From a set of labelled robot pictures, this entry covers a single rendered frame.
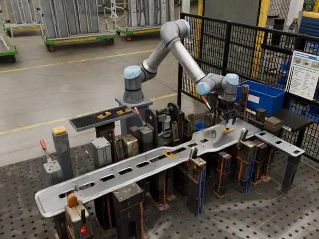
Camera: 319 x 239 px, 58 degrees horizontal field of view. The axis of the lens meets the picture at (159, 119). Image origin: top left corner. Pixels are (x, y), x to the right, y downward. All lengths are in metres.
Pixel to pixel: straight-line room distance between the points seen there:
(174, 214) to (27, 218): 0.82
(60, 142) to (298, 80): 1.57
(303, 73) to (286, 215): 0.92
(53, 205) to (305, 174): 1.60
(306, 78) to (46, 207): 1.72
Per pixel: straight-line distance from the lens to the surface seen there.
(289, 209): 1.89
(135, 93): 1.99
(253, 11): 3.80
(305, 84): 2.16
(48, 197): 1.46
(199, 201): 1.68
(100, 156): 1.56
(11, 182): 2.14
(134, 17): 9.27
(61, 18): 8.27
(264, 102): 2.15
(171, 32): 1.72
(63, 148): 1.67
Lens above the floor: 1.93
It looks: 28 degrees down
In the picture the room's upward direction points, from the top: straight up
